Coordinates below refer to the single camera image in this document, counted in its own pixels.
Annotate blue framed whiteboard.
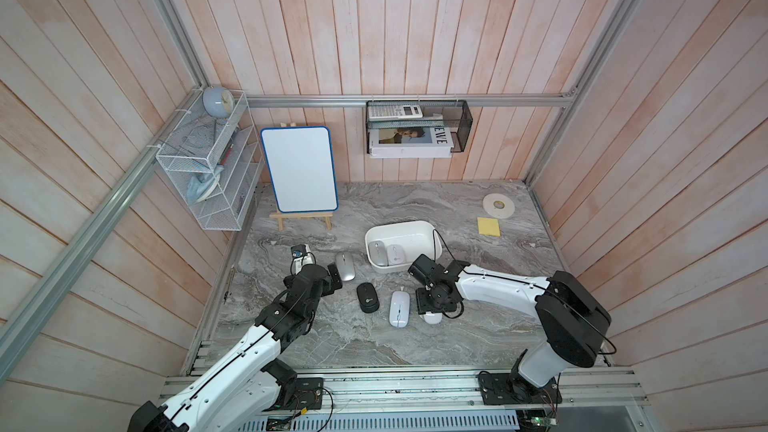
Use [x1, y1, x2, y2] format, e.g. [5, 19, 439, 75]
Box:
[260, 126, 339, 214]

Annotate white calculator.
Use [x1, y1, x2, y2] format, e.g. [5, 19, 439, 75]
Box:
[367, 104, 423, 122]

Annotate white wire mesh shelf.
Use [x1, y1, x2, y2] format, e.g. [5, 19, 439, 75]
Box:
[156, 89, 263, 231]

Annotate black wire wall basket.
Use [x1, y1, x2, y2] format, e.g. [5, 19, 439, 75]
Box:
[365, 99, 473, 157]

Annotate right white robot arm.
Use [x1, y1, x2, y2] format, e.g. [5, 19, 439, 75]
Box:
[408, 254, 612, 390]

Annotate pale blue globe lamp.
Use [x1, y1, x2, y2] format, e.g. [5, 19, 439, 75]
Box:
[202, 86, 236, 119]

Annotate black camera cable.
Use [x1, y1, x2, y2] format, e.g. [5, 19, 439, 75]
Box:
[431, 227, 466, 320]

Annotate white tape roll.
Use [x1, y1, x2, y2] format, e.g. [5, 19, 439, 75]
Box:
[482, 193, 516, 220]

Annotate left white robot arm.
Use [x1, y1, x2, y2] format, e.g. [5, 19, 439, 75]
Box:
[128, 264, 342, 431]

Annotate silver mouse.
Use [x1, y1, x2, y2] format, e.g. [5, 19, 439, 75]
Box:
[335, 252, 356, 282]
[368, 240, 389, 267]

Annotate yellow sticky note pad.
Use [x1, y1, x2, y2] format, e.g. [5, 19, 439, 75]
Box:
[477, 217, 501, 237]

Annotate black computer mouse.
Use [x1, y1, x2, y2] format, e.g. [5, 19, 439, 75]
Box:
[356, 282, 380, 314]

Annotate white plastic storage box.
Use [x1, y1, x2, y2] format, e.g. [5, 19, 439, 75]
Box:
[364, 220, 443, 273]

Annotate white mouse with logo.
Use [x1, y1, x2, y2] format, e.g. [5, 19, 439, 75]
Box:
[386, 244, 406, 266]

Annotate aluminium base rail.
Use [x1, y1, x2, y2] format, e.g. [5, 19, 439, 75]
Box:
[152, 365, 652, 432]

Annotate small wooden easel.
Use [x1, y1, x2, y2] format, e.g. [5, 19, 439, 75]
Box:
[269, 211, 333, 231]

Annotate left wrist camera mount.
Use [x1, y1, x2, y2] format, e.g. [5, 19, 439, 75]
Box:
[290, 244, 316, 275]

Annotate magazine with portrait cover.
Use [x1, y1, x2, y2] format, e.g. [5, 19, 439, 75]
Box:
[369, 127, 454, 159]

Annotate white glossy mouse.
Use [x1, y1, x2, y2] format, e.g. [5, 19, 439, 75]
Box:
[421, 312, 443, 325]

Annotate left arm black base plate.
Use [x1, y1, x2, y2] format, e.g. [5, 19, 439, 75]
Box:
[268, 377, 324, 412]

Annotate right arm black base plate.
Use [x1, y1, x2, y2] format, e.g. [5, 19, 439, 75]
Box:
[477, 371, 562, 406]

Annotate light blue item in shelf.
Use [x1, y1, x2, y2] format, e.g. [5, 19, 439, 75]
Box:
[185, 165, 224, 205]

